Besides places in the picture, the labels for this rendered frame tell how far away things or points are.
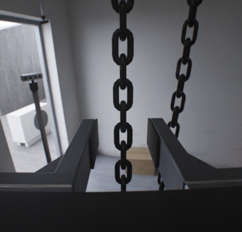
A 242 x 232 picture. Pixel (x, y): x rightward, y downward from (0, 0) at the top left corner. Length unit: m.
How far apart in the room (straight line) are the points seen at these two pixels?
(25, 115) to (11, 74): 3.02
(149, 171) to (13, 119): 2.56
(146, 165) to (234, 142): 1.23
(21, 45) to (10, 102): 1.96
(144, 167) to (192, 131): 0.84
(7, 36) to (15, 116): 3.49
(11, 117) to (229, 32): 3.60
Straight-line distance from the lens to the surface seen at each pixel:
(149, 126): 0.16
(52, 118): 2.59
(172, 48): 2.34
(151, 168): 2.53
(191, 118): 2.53
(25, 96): 6.84
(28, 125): 3.71
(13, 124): 3.73
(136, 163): 2.49
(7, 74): 6.37
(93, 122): 0.15
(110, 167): 2.76
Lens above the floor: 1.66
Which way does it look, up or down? 19 degrees down
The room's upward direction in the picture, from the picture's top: 2 degrees counter-clockwise
